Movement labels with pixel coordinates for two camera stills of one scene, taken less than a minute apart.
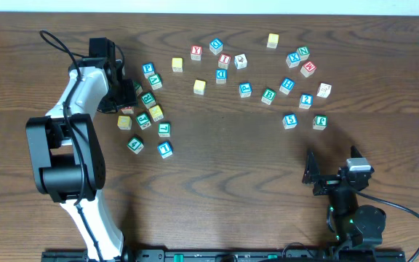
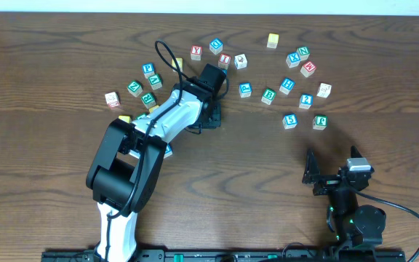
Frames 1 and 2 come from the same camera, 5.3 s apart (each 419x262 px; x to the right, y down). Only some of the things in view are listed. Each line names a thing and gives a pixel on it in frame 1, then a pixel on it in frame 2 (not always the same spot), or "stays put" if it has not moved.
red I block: [224, 60] stays put
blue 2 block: [306, 100] stays put
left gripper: [132, 98] → [217, 121]
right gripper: [327, 182] stays put
